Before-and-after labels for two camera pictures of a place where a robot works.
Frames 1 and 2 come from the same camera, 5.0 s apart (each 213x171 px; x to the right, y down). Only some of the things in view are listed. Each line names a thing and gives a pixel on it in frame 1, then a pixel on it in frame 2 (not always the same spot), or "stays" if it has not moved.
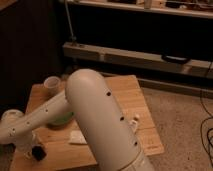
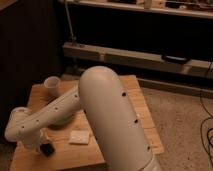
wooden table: [63, 155] stays
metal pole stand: [72, 36] stays
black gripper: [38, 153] → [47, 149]
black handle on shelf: [176, 60] stays
